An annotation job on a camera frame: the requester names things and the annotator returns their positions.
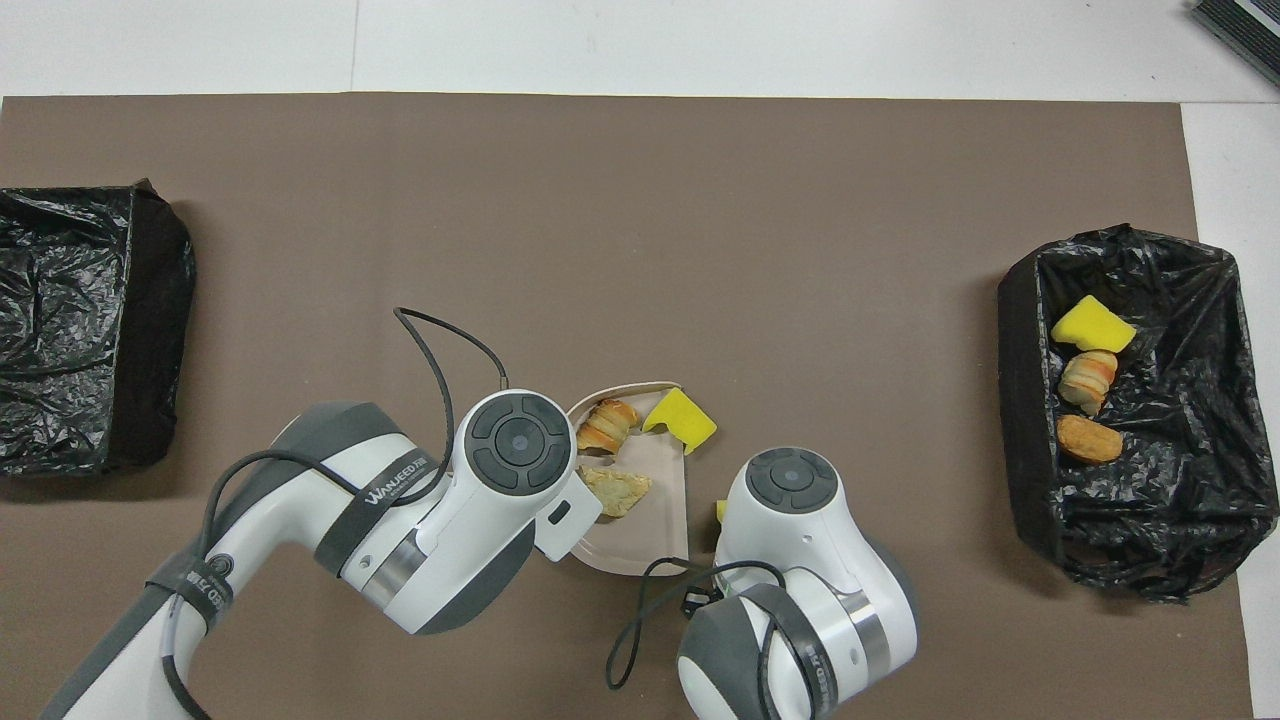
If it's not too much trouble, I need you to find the dark grey ribbed device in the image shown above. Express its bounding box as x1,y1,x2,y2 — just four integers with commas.
1187,0,1280,63

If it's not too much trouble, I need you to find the pale toy bread chunk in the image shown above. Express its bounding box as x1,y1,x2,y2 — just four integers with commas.
580,466,653,519

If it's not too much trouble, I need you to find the notched yellow sponge piece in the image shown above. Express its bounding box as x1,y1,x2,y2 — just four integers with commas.
642,388,719,456

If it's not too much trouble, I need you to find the brown table mat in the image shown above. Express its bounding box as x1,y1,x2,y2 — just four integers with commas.
0,93,1254,720

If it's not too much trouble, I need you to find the beige plastic dustpan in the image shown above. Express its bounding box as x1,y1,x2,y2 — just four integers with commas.
565,380,691,578

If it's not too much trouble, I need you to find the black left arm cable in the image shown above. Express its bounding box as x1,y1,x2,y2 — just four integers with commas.
160,307,509,720

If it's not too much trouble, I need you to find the toy croissant roll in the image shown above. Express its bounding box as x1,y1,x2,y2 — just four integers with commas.
577,398,640,455
1059,350,1119,417

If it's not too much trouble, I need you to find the brown toy bread roll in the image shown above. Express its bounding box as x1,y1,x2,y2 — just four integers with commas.
1056,415,1125,464

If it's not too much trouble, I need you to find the bin with black bag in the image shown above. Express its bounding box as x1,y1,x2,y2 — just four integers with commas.
997,224,1253,598
0,178,198,479

